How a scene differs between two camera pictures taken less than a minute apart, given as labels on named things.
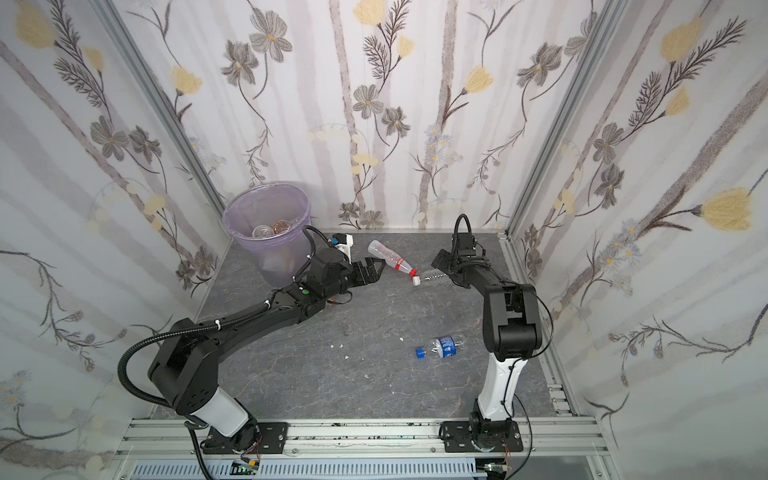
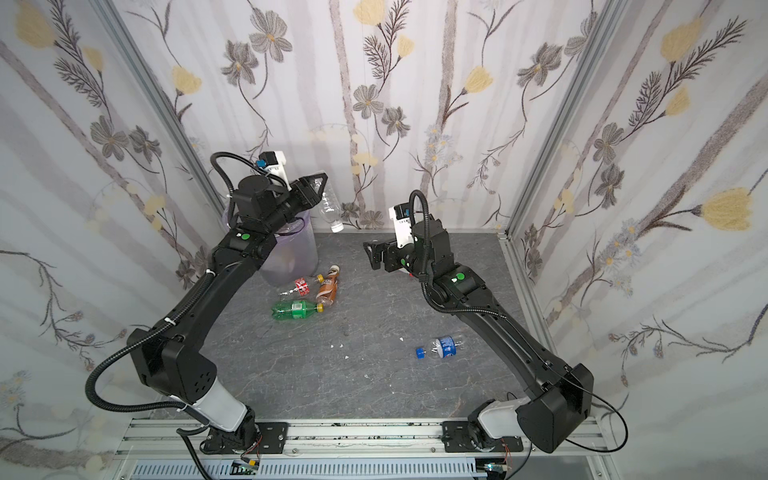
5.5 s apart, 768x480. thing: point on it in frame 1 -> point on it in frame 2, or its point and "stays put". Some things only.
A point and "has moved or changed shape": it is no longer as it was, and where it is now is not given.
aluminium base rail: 187,439 stays put
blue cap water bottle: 445,347 stays put
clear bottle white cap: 416,280 has moved or changed shape
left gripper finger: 371,269 -> 306,194
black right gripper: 450,263 -> 390,256
